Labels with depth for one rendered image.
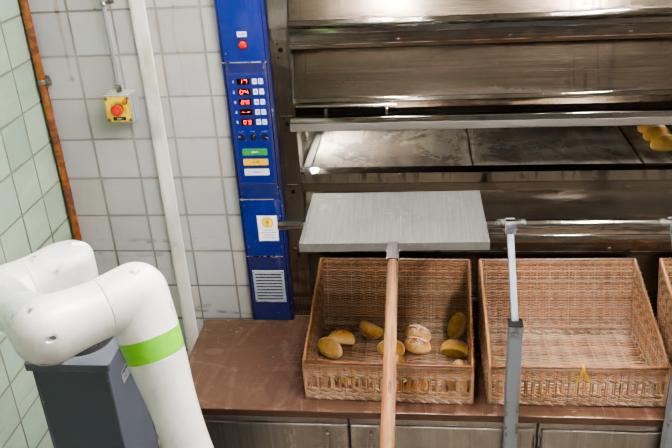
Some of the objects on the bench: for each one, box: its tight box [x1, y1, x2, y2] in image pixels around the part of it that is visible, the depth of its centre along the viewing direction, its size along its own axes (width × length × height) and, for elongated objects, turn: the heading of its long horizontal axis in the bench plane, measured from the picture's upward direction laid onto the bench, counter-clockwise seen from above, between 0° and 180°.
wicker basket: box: [477, 257, 672, 407], centre depth 258 cm, size 49×56×28 cm
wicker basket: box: [302, 257, 476, 405], centre depth 265 cm, size 49×56×28 cm
